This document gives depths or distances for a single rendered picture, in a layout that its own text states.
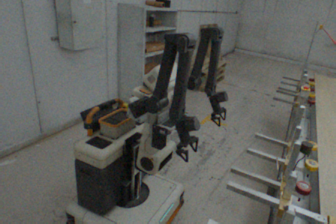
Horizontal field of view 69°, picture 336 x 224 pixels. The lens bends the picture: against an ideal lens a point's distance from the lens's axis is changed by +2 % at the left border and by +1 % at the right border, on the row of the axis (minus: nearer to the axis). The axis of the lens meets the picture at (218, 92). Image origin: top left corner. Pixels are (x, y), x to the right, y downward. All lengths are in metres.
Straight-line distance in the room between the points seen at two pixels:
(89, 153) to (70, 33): 1.65
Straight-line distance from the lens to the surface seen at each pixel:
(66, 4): 3.02
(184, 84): 1.14
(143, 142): 1.61
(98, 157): 1.68
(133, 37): 3.64
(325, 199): 1.47
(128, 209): 2.04
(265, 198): 1.23
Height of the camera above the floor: 1.78
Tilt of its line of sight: 21 degrees down
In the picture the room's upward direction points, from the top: 9 degrees clockwise
